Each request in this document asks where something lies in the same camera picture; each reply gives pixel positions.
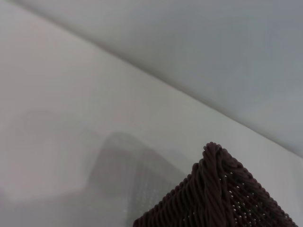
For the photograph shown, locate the black woven basket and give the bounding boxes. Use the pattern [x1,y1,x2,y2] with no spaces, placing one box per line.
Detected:
[132,141,299,227]

